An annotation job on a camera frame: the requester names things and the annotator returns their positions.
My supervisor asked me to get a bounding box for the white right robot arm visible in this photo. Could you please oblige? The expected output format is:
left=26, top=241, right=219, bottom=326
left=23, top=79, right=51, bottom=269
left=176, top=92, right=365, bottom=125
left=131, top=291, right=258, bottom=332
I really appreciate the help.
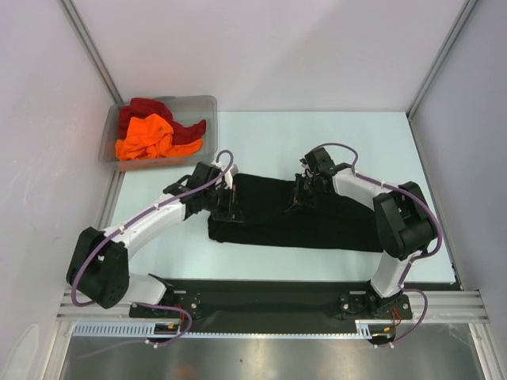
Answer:
left=294, top=168, right=442, bottom=317

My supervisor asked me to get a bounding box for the white slotted cable duct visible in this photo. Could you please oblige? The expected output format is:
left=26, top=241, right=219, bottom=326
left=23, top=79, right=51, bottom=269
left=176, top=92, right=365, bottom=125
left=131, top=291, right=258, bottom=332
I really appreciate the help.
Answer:
left=73, top=321, right=393, bottom=340

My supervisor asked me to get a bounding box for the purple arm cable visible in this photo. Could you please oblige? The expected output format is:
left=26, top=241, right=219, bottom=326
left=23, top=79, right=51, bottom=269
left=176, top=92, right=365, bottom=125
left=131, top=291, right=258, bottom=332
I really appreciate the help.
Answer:
left=304, top=142, right=443, bottom=349
left=71, top=149, right=235, bottom=359

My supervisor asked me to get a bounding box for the clear plastic bin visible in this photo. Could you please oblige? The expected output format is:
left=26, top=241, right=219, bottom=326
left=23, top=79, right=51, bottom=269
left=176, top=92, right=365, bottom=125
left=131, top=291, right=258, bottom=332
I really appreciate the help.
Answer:
left=99, top=95, right=218, bottom=171

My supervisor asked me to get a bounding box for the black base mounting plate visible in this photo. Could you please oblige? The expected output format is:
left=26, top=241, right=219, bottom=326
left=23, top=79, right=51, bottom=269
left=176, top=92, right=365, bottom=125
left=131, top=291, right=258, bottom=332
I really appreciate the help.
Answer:
left=129, top=279, right=413, bottom=334

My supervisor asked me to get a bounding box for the black t-shirt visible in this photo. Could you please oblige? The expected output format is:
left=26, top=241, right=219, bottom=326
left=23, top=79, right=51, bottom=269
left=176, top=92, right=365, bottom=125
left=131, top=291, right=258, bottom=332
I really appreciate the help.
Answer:
left=208, top=173, right=383, bottom=253

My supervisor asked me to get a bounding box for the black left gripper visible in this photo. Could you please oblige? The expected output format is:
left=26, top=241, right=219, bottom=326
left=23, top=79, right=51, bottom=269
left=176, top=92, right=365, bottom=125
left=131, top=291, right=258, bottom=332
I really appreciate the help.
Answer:
left=203, top=184, right=244, bottom=222

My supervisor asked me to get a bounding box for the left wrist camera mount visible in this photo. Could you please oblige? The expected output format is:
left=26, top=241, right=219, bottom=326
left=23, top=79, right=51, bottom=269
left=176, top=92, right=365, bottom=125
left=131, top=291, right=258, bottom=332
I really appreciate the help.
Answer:
left=162, top=161, right=238, bottom=196

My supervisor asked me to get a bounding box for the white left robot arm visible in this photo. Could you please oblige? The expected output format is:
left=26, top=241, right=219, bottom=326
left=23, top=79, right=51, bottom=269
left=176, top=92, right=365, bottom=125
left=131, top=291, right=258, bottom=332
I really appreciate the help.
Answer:
left=67, top=183, right=241, bottom=317

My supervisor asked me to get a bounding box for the orange t-shirt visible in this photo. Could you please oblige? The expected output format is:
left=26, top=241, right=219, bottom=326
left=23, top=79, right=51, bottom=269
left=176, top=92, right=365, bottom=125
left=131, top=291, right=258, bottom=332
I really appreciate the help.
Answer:
left=115, top=115, right=204, bottom=162

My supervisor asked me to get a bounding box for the dark red t-shirt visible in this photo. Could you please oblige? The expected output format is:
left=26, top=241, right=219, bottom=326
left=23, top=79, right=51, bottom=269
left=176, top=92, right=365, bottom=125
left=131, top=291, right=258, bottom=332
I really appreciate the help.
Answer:
left=118, top=97, right=207, bottom=145

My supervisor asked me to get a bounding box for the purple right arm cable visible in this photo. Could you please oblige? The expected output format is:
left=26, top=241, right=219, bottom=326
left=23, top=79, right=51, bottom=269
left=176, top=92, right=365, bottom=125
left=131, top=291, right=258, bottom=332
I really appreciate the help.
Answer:
left=304, top=142, right=443, bottom=349

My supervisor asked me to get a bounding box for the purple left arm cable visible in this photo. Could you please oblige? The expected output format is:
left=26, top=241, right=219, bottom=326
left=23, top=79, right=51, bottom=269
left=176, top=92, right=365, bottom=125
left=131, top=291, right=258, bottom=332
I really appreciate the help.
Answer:
left=71, top=149, right=235, bottom=359

